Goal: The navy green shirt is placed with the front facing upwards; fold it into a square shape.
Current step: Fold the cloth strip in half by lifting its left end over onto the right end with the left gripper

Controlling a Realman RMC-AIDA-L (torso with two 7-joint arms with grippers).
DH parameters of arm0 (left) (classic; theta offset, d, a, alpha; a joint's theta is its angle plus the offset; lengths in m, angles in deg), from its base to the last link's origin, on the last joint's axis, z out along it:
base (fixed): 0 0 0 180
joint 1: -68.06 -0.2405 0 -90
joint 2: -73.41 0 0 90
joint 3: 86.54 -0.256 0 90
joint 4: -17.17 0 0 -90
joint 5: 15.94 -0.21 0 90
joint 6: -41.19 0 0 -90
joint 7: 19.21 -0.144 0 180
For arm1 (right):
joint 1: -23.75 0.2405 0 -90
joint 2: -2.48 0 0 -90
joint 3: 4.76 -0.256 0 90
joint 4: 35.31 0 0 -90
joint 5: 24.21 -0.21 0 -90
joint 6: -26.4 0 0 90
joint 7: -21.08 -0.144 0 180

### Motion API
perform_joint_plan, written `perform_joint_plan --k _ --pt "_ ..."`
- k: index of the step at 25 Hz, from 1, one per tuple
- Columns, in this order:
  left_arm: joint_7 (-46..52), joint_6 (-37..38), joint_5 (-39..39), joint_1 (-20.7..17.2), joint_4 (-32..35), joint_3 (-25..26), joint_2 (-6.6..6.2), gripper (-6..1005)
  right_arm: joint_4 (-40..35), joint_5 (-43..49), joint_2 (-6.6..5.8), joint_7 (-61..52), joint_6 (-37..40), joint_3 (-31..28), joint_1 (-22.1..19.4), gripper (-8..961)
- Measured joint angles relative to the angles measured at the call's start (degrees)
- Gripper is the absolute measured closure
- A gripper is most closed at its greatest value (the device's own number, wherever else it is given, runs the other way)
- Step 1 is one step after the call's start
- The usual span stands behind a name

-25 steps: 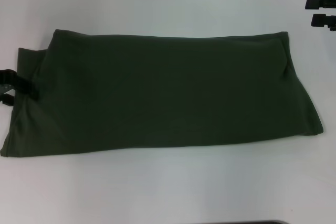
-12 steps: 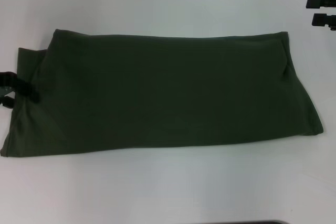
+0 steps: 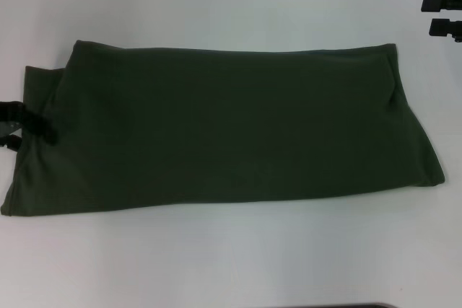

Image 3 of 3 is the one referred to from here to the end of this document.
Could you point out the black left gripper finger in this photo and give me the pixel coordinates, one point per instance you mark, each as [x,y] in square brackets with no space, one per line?
[9,144]
[39,126]

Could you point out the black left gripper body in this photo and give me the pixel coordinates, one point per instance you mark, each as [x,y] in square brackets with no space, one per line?
[5,124]

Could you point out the dark green FREE t-shirt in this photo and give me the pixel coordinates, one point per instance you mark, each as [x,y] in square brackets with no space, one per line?
[223,124]

